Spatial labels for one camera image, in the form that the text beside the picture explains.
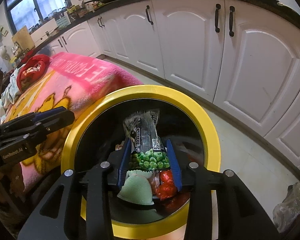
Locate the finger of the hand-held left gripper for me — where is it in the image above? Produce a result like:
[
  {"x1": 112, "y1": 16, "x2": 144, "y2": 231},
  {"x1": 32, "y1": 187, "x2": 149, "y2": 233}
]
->
[
  {"x1": 0, "y1": 112, "x2": 76, "y2": 143},
  {"x1": 1, "y1": 106, "x2": 70, "y2": 131}
]

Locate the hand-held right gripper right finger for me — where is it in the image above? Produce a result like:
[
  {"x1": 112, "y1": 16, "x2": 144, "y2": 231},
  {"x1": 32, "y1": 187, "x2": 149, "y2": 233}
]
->
[{"x1": 166, "y1": 139, "x2": 280, "y2": 240}]

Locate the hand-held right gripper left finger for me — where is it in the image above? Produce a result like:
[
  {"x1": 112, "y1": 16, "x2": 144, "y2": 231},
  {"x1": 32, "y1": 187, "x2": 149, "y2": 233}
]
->
[{"x1": 17, "y1": 137, "x2": 133, "y2": 240}]

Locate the red plastic bag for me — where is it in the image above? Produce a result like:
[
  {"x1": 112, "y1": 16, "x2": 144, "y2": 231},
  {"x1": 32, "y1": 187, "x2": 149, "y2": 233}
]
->
[{"x1": 156, "y1": 169, "x2": 178, "y2": 199}]

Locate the green pea snack packet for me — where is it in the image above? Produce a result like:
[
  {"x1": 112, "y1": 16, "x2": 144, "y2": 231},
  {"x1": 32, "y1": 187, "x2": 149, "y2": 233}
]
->
[{"x1": 122, "y1": 109, "x2": 170, "y2": 170}]

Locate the green sponge cloth bundle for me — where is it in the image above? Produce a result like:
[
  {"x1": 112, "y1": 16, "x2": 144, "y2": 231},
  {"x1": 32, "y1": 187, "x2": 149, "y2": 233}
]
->
[{"x1": 117, "y1": 169, "x2": 153, "y2": 204}]

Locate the yellow rimmed trash bin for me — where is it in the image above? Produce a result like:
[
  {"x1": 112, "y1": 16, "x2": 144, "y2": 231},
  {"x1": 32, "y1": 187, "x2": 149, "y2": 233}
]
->
[{"x1": 61, "y1": 85, "x2": 221, "y2": 239}]

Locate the printed pink blanket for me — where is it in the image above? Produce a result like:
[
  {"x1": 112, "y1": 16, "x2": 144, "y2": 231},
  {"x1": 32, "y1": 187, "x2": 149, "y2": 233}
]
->
[{"x1": 0, "y1": 52, "x2": 144, "y2": 195}]

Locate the light blue printed cloth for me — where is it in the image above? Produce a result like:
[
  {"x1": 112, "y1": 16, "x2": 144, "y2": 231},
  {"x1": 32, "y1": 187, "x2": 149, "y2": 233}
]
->
[{"x1": 0, "y1": 69, "x2": 22, "y2": 105}]

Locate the red embroidered cloth bag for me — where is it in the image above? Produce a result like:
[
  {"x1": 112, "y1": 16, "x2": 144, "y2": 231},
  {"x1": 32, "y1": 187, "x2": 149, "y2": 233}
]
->
[{"x1": 17, "y1": 54, "x2": 50, "y2": 90}]

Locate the wooden cutting board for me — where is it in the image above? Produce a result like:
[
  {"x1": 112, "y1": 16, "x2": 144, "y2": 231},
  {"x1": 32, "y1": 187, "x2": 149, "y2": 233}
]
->
[{"x1": 12, "y1": 26, "x2": 35, "y2": 52}]

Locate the white storage box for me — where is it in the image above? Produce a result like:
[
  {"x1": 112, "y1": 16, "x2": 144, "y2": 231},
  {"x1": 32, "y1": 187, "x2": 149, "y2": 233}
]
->
[{"x1": 27, "y1": 17, "x2": 63, "y2": 38}]

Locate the blue plastic basket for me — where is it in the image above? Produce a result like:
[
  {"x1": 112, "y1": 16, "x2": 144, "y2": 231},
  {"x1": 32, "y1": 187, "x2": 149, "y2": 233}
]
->
[{"x1": 55, "y1": 15, "x2": 71, "y2": 27}]

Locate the row of spice jars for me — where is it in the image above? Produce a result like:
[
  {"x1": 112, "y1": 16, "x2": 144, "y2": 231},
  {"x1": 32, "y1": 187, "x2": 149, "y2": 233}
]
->
[{"x1": 29, "y1": 5, "x2": 73, "y2": 30}]

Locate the dark framed window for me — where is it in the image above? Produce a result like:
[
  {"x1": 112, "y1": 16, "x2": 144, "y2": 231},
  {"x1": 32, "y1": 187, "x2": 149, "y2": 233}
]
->
[{"x1": 4, "y1": 0, "x2": 72, "y2": 34}]

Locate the row of sauce bottles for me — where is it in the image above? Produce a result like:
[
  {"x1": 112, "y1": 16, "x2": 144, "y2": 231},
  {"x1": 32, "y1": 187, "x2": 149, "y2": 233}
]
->
[{"x1": 66, "y1": 1, "x2": 100, "y2": 15}]

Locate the grey plastic bag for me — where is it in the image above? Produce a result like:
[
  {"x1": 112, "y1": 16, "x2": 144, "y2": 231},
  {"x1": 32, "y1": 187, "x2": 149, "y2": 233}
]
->
[{"x1": 272, "y1": 182, "x2": 300, "y2": 233}]

